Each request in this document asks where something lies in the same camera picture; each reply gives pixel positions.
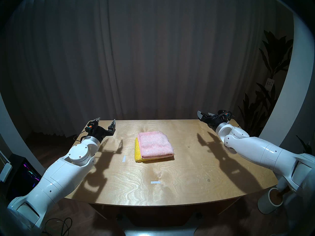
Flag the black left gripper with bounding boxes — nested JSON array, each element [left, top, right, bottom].
[[84, 118, 116, 143]]

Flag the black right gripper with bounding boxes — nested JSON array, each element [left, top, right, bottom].
[[197, 110, 233, 131]]

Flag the yellow terry towel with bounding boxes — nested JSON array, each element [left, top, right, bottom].
[[134, 137, 174, 163]]

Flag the pink terry towel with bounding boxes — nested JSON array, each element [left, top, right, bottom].
[[137, 131, 174, 158]]

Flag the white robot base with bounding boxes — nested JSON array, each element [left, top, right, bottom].
[[118, 213, 202, 236]]

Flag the grey pleated curtain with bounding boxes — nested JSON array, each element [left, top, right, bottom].
[[0, 0, 296, 140]]

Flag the tall dark leafy plant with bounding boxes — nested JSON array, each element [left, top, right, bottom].
[[237, 29, 294, 140]]

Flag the black computer tower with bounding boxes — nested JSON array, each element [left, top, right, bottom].
[[5, 153, 43, 201]]

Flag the white plant pot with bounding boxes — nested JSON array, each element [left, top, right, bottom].
[[258, 188, 284, 214]]

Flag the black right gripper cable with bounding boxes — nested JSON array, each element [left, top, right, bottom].
[[216, 110, 234, 121]]

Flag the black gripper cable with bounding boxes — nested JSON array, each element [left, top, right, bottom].
[[216, 110, 234, 121], [73, 130, 90, 143]]

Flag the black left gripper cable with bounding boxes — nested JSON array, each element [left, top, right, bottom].
[[73, 130, 90, 143]]

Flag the white wall device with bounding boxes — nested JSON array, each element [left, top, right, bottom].
[[0, 149, 13, 183]]

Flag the black floor cables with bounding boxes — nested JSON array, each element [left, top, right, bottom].
[[42, 217, 73, 236]]

